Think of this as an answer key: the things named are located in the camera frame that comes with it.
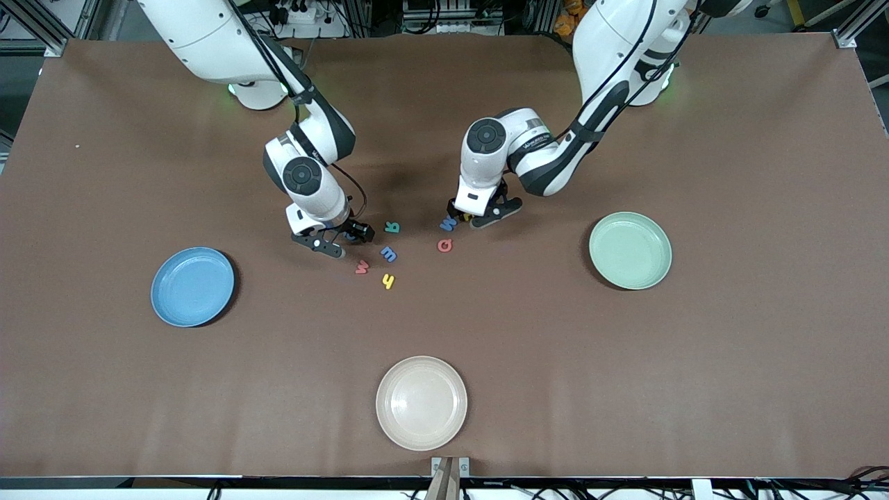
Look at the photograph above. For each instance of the blue capital letter W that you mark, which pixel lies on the blue capital letter W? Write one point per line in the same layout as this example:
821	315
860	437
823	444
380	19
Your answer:
448	224

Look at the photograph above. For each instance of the red capital letter Q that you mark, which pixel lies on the red capital letter Q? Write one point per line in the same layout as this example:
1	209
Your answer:
439	245

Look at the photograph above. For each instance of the blue lowercase letter m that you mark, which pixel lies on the blue lowercase letter m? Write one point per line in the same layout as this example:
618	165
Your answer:
389	255

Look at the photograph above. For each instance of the yellow lowercase letter h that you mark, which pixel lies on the yellow lowercase letter h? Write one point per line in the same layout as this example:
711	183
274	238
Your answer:
387	282

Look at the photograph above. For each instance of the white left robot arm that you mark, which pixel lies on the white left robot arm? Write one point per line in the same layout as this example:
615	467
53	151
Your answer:
611	42

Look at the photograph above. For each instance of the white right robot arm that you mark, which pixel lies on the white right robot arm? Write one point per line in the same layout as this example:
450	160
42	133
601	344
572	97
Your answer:
208	35

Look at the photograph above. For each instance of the blue plate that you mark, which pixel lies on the blue plate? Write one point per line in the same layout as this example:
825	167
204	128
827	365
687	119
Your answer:
193	288

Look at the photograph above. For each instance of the green plate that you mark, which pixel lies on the green plate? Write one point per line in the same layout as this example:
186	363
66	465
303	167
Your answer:
630	250

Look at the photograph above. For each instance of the white power strip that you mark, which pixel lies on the white power strip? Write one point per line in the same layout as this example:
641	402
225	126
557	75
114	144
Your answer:
455	28
319	29

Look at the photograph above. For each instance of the beige plate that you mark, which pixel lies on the beige plate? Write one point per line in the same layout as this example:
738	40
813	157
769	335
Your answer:
421	403

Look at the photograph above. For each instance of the orange items pile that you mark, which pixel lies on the orange items pile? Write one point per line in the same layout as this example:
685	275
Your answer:
566	24

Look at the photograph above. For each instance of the black caster wheel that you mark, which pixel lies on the black caster wheel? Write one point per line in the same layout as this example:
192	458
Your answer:
766	11

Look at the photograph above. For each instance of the metal mounting bracket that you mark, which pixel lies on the metal mounting bracket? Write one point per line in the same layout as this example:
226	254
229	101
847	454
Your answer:
450	479

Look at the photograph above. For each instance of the aluminium frame extrusion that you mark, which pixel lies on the aluminium frame extrusion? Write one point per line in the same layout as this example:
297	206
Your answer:
55	47
846	40

